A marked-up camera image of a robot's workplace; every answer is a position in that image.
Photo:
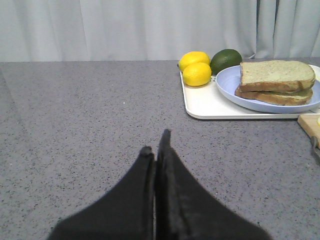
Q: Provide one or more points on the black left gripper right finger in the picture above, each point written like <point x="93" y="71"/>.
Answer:
<point x="186" y="211"/>

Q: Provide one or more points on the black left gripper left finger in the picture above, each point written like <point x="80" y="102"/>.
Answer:
<point x="124" y="213"/>

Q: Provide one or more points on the light blue round plate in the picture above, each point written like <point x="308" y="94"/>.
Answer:
<point x="229" y="79"/>

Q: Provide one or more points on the toast bread slice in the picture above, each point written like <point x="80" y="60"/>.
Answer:
<point x="278" y="98"/>
<point x="282" y="76"/>

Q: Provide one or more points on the white bear tray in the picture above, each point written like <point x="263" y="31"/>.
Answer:
<point x="203" y="102"/>

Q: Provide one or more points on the front yellow lemon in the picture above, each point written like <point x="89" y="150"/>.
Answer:
<point x="197" y="74"/>

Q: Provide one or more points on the yellow lemon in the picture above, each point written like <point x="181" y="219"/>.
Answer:
<point x="197" y="74"/>
<point x="193" y="57"/>

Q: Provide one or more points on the wooden cutting board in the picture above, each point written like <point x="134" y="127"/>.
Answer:
<point x="310" y="123"/>

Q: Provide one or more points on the rear yellow lemon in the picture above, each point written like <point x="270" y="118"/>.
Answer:
<point x="193" y="57"/>

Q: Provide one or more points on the green lime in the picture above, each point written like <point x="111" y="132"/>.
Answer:
<point x="224" y="59"/>

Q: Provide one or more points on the grey curtain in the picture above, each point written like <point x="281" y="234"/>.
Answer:
<point x="111" y="30"/>

